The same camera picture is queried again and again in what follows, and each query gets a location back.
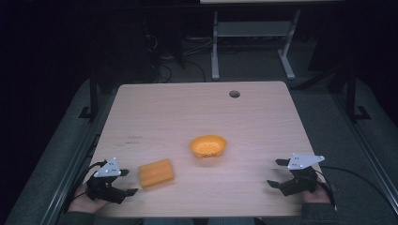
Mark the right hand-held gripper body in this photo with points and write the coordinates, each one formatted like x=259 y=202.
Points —
x=302 y=184

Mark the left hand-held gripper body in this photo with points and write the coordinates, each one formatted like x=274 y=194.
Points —
x=104 y=187

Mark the orange sponge block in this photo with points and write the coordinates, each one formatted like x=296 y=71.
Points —
x=156 y=173

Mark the orange plastic bowl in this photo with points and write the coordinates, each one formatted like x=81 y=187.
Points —
x=208 y=146

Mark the person's right hand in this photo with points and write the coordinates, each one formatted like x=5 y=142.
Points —
x=319 y=197

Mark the person's left hand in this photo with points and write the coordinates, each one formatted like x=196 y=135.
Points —
x=82 y=203

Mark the black metal stand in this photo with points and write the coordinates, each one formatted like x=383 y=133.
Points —
x=93 y=93
x=351 y=93

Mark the aluminium rail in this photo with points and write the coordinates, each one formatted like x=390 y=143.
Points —
x=366 y=146
x=73 y=162

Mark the white metal desk frame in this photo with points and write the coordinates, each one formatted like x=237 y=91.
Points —
x=253 y=28

